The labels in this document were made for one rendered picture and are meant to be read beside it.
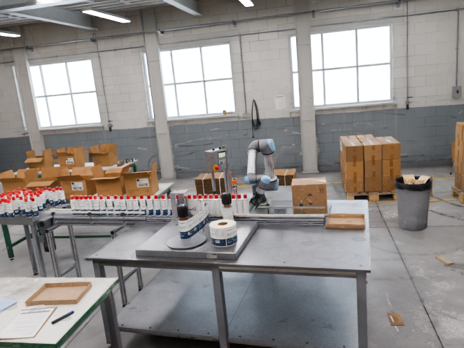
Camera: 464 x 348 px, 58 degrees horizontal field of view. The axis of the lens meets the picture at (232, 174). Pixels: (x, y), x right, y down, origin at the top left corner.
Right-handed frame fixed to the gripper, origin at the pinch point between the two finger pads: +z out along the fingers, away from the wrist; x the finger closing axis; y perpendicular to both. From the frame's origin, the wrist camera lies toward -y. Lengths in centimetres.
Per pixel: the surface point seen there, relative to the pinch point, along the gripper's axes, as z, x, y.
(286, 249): -11, 40, 58
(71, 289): 57, -73, 128
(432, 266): 1, 186, -101
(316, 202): -29, 47, -17
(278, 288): 52, 54, 3
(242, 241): 1, 9, 57
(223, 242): 4, -2, 68
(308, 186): -39, 34, -17
